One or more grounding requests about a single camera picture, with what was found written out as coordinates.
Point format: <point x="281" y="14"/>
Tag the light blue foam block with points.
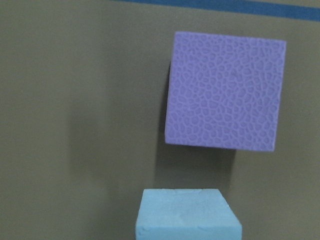
<point x="186" y="214"/>

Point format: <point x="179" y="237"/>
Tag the purple foam block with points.
<point x="224" y="91"/>

